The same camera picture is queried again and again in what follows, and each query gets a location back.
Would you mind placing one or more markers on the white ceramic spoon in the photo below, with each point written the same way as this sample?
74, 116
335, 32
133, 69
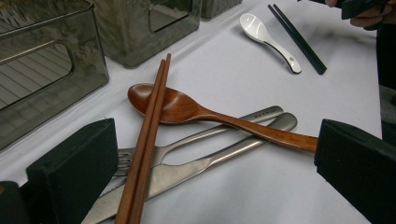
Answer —
253, 26

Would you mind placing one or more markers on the black chopstick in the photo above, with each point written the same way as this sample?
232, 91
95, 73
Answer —
306, 46
295, 43

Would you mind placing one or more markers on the metal knife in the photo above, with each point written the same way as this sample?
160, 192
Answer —
174, 177

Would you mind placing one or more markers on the brown wooden chopstick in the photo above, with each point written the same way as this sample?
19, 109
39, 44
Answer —
146, 130
155, 130

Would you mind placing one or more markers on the brown wooden spoon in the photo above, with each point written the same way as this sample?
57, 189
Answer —
177, 107

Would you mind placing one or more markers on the smoky transparent plastic bin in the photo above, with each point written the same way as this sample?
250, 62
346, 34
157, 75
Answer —
218, 6
130, 34
46, 71

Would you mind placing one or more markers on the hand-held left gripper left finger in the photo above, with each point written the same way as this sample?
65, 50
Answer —
71, 174

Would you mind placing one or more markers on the white table cover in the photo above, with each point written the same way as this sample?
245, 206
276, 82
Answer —
249, 193

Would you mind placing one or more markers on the metal fork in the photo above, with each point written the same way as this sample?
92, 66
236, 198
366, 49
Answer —
193, 138

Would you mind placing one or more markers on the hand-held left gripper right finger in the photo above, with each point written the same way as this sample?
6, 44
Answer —
358, 168

